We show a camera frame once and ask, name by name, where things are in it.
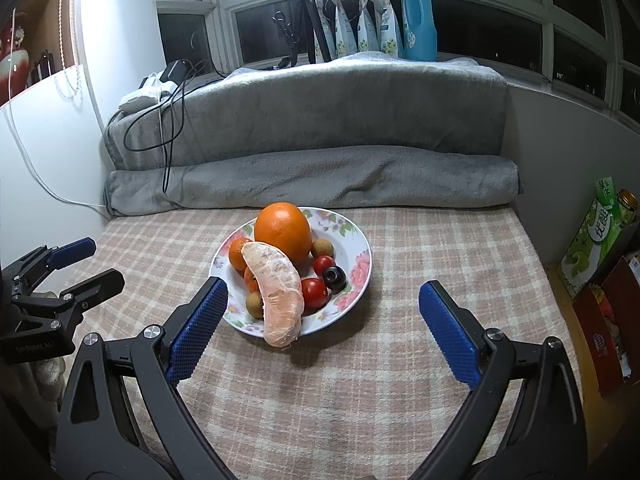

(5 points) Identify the small dark bottle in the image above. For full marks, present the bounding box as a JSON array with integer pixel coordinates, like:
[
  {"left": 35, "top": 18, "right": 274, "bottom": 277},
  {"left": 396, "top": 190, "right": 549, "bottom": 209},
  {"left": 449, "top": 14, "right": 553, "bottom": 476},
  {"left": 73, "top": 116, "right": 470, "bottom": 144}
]
[{"left": 32, "top": 50, "right": 56, "bottom": 81}]

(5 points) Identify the white charger block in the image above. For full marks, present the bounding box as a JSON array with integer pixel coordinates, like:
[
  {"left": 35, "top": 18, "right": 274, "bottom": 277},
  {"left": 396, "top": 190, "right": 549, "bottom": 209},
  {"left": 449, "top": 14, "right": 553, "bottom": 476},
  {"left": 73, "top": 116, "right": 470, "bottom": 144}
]
[{"left": 139, "top": 74, "right": 176, "bottom": 95}]

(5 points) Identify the black power adapter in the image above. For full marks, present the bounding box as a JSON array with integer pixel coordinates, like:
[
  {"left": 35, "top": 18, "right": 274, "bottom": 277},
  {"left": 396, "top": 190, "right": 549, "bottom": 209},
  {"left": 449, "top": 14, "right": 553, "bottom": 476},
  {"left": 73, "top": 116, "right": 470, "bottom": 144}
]
[{"left": 162, "top": 59, "right": 193, "bottom": 83}]

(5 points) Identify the large orange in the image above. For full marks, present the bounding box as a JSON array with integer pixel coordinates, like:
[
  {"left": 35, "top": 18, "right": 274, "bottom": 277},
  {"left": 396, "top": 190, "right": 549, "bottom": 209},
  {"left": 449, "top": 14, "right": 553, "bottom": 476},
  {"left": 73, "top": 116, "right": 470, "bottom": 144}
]
[{"left": 253, "top": 202, "right": 313, "bottom": 265}]

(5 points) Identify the blue detergent bottle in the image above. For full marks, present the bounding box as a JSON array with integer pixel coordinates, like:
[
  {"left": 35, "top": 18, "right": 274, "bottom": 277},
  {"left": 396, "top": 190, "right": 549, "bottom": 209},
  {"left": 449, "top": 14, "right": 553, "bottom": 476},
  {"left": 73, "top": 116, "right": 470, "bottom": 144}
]
[{"left": 400, "top": 0, "right": 438, "bottom": 61}]

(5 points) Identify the white cabinet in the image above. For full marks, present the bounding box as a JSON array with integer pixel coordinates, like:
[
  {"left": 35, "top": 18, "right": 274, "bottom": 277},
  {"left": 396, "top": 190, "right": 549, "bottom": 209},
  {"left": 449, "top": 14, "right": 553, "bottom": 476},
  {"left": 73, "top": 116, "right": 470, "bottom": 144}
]
[{"left": 0, "top": 62, "right": 113, "bottom": 271}]

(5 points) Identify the dark red box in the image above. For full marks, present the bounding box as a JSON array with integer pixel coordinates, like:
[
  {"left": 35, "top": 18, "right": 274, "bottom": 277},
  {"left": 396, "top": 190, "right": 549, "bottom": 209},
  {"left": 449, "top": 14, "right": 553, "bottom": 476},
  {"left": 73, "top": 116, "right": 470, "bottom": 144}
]
[{"left": 572, "top": 255, "right": 640, "bottom": 396}]

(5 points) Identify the dark plum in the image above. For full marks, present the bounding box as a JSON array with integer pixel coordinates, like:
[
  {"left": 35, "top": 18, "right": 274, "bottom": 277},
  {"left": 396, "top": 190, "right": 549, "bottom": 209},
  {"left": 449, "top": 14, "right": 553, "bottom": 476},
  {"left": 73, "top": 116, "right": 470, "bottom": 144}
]
[{"left": 321, "top": 266, "right": 347, "bottom": 292}]

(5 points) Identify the beige plaid cloth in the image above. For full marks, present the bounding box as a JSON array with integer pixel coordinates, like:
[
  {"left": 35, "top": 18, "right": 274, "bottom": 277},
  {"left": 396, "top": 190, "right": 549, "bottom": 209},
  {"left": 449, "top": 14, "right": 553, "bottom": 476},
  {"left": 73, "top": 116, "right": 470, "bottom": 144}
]
[{"left": 50, "top": 202, "right": 583, "bottom": 480}]

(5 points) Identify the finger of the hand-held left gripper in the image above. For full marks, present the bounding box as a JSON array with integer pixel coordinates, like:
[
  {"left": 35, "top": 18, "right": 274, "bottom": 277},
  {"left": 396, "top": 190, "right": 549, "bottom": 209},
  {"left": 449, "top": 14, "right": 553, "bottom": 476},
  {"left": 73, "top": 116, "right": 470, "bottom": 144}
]
[
  {"left": 10, "top": 268, "right": 126, "bottom": 333},
  {"left": 2, "top": 237, "right": 97, "bottom": 292}
]

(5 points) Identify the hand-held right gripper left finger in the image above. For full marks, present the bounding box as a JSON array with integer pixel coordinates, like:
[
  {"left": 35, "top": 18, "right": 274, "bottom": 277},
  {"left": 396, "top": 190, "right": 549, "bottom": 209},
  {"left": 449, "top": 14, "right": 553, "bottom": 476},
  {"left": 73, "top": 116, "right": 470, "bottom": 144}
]
[{"left": 55, "top": 276, "right": 230, "bottom": 480}]

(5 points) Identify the black cable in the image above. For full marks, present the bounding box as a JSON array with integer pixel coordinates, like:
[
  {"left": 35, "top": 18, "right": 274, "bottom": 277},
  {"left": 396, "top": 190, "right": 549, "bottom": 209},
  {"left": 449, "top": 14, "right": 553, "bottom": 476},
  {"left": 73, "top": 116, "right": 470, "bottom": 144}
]
[{"left": 122, "top": 57, "right": 228, "bottom": 196}]

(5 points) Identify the long white cable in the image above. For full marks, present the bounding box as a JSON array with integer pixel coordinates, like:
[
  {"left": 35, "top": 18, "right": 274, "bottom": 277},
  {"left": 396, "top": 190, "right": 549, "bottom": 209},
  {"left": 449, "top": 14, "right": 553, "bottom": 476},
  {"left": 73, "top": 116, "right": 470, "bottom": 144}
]
[{"left": 0, "top": 7, "right": 131, "bottom": 211}]

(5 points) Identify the white bead chain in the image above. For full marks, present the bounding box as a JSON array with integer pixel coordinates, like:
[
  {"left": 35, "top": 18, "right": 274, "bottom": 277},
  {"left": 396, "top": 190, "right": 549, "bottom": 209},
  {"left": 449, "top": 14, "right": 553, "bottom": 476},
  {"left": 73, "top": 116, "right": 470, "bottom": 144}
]
[{"left": 57, "top": 0, "right": 85, "bottom": 97}]

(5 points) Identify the red ceramic vase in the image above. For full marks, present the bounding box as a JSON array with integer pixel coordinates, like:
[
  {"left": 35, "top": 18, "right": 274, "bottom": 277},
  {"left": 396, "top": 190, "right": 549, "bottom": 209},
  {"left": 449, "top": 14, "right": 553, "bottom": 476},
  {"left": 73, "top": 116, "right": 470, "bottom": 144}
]
[{"left": 0, "top": 25, "right": 31, "bottom": 106}]

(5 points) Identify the peeled citrus segment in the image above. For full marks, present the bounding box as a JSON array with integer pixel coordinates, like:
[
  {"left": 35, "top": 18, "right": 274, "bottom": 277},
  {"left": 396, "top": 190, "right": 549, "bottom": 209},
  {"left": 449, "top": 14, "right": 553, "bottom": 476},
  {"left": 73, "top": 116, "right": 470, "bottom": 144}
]
[{"left": 241, "top": 241, "right": 305, "bottom": 349}]

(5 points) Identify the green carton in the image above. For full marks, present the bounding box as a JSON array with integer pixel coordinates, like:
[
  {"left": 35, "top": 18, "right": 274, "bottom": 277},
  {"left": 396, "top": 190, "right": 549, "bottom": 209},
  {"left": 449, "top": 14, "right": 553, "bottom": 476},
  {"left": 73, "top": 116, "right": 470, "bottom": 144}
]
[{"left": 560, "top": 177, "right": 626, "bottom": 301}]

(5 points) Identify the grey fleece blanket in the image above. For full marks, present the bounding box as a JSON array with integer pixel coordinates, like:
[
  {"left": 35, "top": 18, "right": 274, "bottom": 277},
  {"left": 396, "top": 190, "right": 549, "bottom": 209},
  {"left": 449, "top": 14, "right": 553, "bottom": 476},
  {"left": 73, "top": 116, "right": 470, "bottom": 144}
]
[{"left": 102, "top": 52, "right": 522, "bottom": 217}]

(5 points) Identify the white floral plate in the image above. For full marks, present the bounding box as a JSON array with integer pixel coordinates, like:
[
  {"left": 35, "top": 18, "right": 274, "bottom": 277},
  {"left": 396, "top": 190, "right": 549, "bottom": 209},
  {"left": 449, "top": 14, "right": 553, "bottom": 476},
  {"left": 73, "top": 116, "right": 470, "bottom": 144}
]
[{"left": 209, "top": 206, "right": 373, "bottom": 337}]

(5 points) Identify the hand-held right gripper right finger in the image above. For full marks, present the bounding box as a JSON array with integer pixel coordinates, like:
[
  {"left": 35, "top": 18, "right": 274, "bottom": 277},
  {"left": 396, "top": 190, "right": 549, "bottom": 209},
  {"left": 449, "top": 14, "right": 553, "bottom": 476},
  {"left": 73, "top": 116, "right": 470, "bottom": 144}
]
[{"left": 419, "top": 280, "right": 587, "bottom": 480}]

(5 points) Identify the white framed window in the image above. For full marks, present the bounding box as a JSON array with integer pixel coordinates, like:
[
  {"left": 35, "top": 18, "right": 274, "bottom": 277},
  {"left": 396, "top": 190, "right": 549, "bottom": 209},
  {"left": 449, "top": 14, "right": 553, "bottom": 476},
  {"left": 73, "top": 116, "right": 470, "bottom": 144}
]
[{"left": 152, "top": 0, "right": 640, "bottom": 126}]

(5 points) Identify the yellow capped bottle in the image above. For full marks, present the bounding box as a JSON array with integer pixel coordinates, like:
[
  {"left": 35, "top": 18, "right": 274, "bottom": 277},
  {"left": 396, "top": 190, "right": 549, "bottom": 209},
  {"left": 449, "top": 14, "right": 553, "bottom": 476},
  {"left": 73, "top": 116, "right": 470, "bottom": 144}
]
[{"left": 612, "top": 189, "right": 638, "bottom": 228}]

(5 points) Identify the white floral refill pouch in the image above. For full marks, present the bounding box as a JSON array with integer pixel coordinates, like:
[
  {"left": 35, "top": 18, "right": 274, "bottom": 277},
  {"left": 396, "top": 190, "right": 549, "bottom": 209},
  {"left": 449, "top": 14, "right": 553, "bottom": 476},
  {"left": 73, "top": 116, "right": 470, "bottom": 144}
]
[
  {"left": 375, "top": 0, "right": 405, "bottom": 58},
  {"left": 356, "top": 0, "right": 379, "bottom": 53},
  {"left": 332, "top": 0, "right": 357, "bottom": 58}
]

